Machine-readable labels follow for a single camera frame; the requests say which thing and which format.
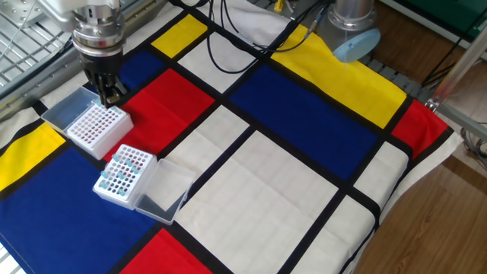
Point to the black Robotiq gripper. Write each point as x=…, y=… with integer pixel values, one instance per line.
x=100, y=64

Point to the white pipette tip box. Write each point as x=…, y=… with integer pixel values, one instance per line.
x=167, y=190
x=110, y=146

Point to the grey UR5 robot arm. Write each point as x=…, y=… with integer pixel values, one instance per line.
x=346, y=19

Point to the silver wrist coupling flange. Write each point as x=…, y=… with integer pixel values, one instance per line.
x=99, y=36

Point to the perforated metal plate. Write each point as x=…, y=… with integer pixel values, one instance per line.
x=19, y=11

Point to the yellow plastic clip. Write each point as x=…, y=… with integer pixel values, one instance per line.
x=279, y=5

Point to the Mondrian pattern colour-block tablecloth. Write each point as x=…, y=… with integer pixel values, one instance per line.
x=296, y=114

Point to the grey aluminium table rail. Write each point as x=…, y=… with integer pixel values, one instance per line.
x=30, y=89

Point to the aluminium frame post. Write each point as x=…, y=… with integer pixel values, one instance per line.
x=460, y=64

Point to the aluminium frame beam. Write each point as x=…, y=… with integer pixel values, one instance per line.
x=464, y=122

